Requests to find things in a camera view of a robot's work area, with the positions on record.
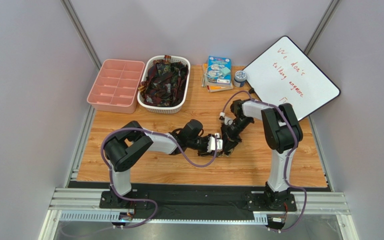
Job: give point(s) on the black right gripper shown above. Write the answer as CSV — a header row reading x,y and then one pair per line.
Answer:
x,y
231,133

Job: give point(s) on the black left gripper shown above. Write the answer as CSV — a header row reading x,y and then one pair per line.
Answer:
x,y
203,149

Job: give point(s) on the patterned paisley necktie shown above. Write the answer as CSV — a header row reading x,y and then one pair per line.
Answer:
x,y
223,154

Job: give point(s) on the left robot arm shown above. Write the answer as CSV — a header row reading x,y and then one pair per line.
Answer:
x,y
122,149

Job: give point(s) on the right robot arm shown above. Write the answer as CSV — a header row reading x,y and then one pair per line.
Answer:
x,y
282,133

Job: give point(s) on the pile of dark ties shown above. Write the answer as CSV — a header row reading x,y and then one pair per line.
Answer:
x,y
165,83

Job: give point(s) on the white perforated basket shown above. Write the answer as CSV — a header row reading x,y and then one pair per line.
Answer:
x,y
169,110

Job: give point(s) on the blue packaged book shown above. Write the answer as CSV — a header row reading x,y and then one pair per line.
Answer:
x,y
218,71

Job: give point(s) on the white dry-erase board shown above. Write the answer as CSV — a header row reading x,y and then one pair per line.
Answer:
x,y
284,74

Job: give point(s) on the pink divided tray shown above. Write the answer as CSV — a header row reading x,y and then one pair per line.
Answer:
x,y
115,88

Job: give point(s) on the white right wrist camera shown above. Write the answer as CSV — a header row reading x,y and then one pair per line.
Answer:
x,y
225,120

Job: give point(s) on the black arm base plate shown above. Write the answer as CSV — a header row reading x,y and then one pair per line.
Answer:
x,y
191,202

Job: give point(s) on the aluminium rail frame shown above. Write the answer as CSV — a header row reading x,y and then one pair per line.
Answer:
x,y
73,214

